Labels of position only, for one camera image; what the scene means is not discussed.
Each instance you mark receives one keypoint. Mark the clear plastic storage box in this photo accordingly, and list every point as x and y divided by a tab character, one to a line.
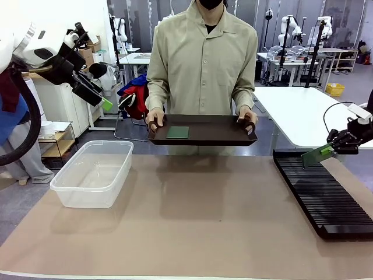
87	201

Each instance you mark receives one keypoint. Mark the large white table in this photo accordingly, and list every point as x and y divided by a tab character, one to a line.
297	116

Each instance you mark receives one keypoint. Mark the person's left forearm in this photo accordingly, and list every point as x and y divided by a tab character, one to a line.
244	93

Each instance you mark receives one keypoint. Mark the metal frame chair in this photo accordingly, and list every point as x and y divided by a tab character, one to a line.
116	125

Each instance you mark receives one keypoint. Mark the person's right forearm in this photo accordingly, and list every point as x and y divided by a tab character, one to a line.
156	93

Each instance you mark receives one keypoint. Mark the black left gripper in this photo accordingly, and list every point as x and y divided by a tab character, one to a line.
62	70

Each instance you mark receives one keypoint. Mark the cardboard box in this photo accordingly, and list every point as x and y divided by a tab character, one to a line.
86	52
94	43

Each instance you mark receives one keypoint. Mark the dark brown serving tray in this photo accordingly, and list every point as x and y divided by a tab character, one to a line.
209	131

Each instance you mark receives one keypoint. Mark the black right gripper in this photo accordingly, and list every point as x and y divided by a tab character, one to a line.
360	129

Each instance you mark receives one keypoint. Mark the wooden shelf unit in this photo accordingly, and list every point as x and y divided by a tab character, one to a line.
344	55

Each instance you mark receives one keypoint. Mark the person in beige shirt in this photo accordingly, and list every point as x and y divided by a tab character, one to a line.
201	73

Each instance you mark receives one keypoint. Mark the person's left hand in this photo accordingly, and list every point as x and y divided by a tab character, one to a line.
249	118

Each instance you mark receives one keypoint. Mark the green PCB plain side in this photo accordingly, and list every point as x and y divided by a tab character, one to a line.
177	132

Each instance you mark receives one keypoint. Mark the black slotted PCB rack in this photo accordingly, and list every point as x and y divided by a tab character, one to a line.
329	198

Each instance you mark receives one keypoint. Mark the black tripod stand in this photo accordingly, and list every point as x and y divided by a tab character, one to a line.
313	64
282	58

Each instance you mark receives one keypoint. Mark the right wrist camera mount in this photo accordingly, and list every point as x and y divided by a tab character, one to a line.
360	111

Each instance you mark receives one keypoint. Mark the background white work table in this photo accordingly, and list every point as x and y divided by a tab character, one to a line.
271	56
137	58

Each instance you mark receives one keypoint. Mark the person's right hand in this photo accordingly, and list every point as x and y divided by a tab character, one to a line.
156	116

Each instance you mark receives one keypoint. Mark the red and blue clothing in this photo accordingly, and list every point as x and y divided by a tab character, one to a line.
137	99

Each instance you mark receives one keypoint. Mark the green PCB with components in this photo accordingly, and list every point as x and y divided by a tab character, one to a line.
313	156

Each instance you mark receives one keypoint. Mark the yellow plastic basket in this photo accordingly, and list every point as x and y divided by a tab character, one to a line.
335	90

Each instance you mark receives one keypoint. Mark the black face mask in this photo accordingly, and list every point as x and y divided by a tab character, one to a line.
211	4

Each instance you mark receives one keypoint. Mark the white cabinet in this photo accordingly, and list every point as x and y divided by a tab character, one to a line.
64	111

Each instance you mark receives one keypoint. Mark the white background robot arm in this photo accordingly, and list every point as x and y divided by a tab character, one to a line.
121	29
284	29
326	26

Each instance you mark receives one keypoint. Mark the bystander in grey trousers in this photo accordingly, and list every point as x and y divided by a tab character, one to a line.
26	163

